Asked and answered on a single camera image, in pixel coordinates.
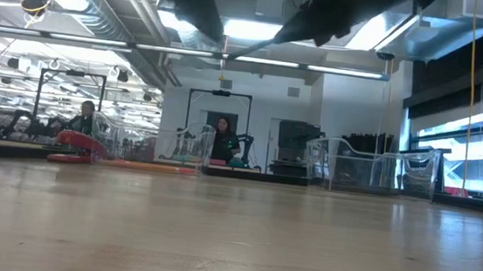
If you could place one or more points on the black background robot arm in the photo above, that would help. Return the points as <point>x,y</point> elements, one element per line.
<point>19,122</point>

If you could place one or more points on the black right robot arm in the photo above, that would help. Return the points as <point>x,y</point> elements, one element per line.
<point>344,8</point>

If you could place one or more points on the person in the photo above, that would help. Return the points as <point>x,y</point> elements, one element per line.
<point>225,145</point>
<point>85,122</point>

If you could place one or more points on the clear plastic bin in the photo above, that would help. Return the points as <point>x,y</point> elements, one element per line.
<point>422,169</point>
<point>198,149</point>

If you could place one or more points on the black background cabinet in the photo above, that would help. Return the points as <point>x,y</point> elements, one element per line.
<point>296,133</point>

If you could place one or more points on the long ceiling light bar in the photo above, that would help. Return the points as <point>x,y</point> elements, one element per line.
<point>174,50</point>

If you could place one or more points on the red stapler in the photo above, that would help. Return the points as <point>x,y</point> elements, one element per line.
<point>76,140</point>

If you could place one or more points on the red object by window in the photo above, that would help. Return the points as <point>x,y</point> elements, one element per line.
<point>456,191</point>

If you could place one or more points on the black gantry frame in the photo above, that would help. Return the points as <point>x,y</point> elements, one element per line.
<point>221,93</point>
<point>73,72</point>

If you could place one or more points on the grey wall vent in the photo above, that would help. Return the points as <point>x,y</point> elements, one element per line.
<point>293,92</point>
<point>226,84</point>

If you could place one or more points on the dark ceiling dome camera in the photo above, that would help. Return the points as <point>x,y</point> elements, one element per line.
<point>384,56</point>

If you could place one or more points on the black round ceiling camera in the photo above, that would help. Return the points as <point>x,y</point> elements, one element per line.
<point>35,3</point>

